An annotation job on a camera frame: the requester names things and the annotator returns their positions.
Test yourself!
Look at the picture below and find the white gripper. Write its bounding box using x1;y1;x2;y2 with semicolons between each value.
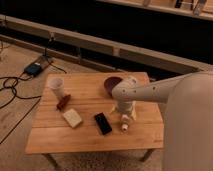
116;101;135;116

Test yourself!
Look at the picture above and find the small white bottle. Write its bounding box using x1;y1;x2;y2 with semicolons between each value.
121;115;131;131

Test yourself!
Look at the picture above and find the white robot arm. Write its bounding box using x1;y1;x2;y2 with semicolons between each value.
112;70;213;171

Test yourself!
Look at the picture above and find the black smartphone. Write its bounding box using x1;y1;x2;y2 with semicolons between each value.
94;113;112;135

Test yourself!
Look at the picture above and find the dark red bowl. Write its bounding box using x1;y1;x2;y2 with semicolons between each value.
104;77;122;95

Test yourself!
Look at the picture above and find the wooden table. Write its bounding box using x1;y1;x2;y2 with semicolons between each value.
25;73;163;154

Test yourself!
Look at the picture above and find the white rectangular block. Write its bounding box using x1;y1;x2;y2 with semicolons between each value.
63;109;82;128

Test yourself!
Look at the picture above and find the small reddish brown object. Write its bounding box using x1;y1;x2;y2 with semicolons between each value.
57;95;71;110

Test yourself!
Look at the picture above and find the translucent plastic cup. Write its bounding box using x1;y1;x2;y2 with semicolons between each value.
48;78;65;100

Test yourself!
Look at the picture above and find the black power adapter box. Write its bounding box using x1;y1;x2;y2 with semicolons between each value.
24;63;42;77

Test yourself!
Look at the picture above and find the black floor cable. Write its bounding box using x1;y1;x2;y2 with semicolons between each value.
0;53;68;145

